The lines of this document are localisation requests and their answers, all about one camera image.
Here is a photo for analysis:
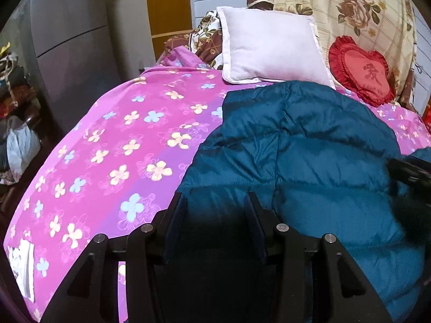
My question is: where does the white pillow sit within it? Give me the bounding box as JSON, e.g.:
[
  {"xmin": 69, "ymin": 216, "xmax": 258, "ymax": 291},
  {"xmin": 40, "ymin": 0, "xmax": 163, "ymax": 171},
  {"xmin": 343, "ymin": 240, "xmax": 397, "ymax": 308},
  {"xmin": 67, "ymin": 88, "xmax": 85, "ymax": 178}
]
[{"xmin": 216, "ymin": 6, "xmax": 335, "ymax": 90}]

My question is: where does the beige floral quilt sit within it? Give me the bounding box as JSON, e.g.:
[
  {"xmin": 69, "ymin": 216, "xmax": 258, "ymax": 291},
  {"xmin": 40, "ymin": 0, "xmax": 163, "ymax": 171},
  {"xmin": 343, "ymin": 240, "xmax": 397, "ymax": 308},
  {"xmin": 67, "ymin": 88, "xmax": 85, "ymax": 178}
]
[{"xmin": 258, "ymin": 0, "xmax": 418, "ymax": 105}]

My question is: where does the white and wood headboard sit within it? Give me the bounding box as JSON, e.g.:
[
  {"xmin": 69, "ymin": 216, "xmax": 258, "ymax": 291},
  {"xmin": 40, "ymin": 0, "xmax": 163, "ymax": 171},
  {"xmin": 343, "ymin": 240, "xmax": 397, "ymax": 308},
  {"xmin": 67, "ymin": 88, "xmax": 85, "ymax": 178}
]
[{"xmin": 145, "ymin": 0, "xmax": 256, "ymax": 41}]

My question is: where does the brown floral blanket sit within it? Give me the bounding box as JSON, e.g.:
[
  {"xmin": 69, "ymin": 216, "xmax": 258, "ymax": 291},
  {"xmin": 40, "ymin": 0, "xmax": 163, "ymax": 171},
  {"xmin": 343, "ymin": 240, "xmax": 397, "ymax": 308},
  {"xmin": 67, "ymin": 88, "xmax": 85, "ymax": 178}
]
[{"xmin": 163, "ymin": 0, "xmax": 274, "ymax": 71}]

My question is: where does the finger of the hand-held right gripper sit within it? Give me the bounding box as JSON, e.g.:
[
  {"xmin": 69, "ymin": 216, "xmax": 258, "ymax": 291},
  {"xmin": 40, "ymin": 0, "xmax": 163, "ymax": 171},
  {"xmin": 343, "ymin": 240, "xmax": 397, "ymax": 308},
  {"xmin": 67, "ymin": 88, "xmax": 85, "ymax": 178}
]
[{"xmin": 387, "ymin": 157, "xmax": 431, "ymax": 196}]

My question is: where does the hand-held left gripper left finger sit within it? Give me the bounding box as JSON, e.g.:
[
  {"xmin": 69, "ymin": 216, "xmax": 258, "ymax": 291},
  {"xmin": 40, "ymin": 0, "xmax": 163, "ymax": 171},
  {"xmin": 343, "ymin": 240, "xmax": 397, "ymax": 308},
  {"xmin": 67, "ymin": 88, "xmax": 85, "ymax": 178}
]
[{"xmin": 40, "ymin": 192, "xmax": 186, "ymax": 323}]

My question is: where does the pile of clothes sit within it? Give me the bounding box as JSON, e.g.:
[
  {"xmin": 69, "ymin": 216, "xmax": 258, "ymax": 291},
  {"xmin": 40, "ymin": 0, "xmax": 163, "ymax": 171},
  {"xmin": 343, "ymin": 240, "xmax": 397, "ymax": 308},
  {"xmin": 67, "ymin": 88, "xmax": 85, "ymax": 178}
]
[{"xmin": 0, "ymin": 42, "xmax": 43, "ymax": 185}]

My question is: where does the grey wardrobe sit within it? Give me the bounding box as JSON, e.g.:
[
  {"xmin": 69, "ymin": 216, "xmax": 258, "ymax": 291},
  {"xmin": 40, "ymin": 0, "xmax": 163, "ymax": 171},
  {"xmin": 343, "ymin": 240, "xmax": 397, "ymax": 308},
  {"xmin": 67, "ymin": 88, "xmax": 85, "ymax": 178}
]
[{"xmin": 30, "ymin": 0, "xmax": 155, "ymax": 115}]

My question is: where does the red heart cushion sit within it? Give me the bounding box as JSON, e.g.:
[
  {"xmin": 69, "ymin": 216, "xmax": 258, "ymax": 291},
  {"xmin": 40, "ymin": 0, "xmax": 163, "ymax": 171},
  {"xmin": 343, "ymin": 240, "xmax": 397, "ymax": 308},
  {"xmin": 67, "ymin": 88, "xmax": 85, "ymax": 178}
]
[{"xmin": 328, "ymin": 35, "xmax": 396, "ymax": 107}]

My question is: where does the teal puffer jacket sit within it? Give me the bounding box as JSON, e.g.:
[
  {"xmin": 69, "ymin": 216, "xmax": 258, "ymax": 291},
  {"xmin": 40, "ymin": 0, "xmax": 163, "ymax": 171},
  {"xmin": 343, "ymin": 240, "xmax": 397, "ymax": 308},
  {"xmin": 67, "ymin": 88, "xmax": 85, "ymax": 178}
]
[{"xmin": 175, "ymin": 81, "xmax": 431, "ymax": 323}]

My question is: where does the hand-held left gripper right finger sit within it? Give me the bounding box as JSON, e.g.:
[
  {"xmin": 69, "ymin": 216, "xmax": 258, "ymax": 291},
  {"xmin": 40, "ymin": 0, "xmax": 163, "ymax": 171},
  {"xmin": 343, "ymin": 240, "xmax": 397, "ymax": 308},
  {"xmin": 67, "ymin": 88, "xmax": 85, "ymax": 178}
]
[{"xmin": 245, "ymin": 192, "xmax": 393, "ymax": 323}]

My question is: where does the pink floral bedsheet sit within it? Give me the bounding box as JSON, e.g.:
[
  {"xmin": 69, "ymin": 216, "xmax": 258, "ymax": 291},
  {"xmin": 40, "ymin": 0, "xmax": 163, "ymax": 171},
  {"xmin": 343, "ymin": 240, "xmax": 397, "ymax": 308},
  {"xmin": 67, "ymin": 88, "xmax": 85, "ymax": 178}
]
[{"xmin": 3, "ymin": 45, "xmax": 431, "ymax": 323}]

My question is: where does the white plastic bag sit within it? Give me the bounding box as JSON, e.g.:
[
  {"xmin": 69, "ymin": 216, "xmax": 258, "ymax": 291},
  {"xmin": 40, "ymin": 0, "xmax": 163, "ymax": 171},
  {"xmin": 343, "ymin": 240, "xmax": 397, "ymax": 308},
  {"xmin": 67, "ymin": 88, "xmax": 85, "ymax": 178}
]
[{"xmin": 6, "ymin": 126, "xmax": 41, "ymax": 175}]

